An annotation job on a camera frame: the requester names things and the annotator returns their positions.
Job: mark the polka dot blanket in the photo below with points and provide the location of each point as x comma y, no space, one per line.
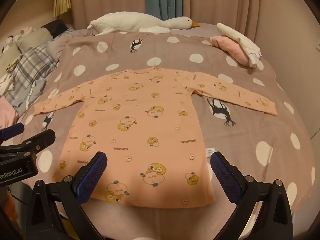
175,50

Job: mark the pink printed long-sleeve shirt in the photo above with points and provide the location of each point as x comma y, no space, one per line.
155,130

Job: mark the white goose plush toy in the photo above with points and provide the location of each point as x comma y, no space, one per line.
125,22

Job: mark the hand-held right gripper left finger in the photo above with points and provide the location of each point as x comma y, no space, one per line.
92,176

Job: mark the pink bedding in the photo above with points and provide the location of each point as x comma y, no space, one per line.
7,112

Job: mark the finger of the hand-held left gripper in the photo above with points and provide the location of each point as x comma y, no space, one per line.
13,130
37,141

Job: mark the dark cloth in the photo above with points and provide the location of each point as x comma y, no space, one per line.
56,27

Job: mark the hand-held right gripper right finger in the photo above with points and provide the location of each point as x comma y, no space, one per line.
225,177

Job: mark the folded pink cloth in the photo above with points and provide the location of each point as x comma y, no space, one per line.
230,48

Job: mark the grey-green pillow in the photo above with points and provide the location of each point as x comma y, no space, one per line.
35,38

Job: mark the person's left forearm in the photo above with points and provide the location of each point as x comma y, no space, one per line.
10,205

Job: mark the yellow tassel hanging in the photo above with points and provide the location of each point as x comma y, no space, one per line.
61,2

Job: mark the plaid pillow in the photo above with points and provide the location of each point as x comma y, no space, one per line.
30,67

